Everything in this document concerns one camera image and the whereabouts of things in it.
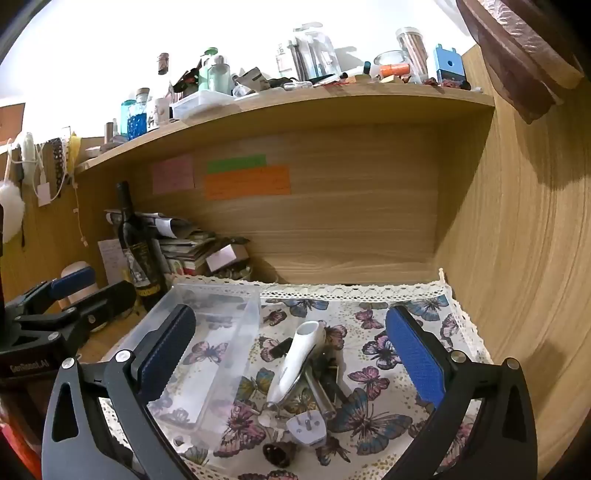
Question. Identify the white hanging tag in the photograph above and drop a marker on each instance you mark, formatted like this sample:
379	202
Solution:
44	194

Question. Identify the clear acrylic organiser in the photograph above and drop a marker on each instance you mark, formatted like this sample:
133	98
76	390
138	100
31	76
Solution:
311	53

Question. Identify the blue glass bottle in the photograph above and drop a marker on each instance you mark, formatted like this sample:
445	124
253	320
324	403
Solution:
136	122

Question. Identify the small brown cardboard box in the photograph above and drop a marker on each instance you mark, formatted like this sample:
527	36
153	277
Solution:
253	79

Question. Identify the orange sticky note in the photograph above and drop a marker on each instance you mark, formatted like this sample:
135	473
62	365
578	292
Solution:
247	183

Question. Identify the butterfly print tablecloth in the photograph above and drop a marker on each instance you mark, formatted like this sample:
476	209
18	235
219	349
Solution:
364	415

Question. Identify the small brown bottle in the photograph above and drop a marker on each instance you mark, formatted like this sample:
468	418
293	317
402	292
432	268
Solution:
163	63

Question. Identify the glass bowl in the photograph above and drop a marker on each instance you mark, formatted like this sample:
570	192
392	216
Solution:
391	57

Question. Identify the yellow tassel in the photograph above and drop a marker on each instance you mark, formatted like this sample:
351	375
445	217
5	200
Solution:
74	150

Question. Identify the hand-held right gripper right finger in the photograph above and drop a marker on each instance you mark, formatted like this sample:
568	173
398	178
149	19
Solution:
415	355

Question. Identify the red cloth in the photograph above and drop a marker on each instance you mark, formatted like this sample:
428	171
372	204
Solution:
16	454

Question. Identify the cardboard box with white label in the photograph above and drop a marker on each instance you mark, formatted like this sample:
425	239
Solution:
221	256

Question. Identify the clear plastic container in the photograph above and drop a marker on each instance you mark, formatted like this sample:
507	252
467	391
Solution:
221	332

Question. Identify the green sticky note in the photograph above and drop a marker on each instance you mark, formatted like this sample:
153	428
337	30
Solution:
236	161

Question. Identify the white handheld tool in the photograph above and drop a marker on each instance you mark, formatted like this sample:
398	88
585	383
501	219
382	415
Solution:
295	364

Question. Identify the white plug adapter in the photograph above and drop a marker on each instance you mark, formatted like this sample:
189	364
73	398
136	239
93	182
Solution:
307	431

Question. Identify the stack of books and magazines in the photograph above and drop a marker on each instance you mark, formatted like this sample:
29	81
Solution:
184	249

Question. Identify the white pompom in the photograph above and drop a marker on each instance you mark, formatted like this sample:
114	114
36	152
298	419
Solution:
10	212

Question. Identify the brown wooden object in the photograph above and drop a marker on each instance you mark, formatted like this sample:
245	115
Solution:
512	50

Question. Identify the black folding tool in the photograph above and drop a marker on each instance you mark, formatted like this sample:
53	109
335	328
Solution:
334	383

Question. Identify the white cup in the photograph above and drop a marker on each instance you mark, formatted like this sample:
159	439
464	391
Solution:
160	112

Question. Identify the clear jar of brown sticks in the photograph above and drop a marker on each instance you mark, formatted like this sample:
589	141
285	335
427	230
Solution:
412	50

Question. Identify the clear green bottle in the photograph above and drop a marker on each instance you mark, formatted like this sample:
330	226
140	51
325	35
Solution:
214	73

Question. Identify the pink sticky note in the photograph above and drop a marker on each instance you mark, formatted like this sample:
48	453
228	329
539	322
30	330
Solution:
173	174

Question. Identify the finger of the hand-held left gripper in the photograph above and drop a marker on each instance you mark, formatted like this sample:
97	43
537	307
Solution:
74	279
106	297

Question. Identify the orange tube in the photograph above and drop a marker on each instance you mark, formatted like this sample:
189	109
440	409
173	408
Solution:
392	69

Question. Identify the beige mug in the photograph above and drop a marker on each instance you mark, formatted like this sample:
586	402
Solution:
74	266

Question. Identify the dark wine bottle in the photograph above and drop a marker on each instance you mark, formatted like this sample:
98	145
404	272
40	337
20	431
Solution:
138	258

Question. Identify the small dark bell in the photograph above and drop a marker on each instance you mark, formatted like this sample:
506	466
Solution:
277	453

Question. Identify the white paper note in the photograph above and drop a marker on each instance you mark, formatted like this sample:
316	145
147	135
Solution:
110	258

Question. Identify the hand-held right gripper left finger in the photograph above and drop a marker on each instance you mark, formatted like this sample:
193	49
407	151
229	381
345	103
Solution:
161	355

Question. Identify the white plastic box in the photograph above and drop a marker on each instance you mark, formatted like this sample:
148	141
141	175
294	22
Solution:
201	102

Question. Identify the blue box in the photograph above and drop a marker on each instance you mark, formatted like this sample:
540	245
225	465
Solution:
448	65

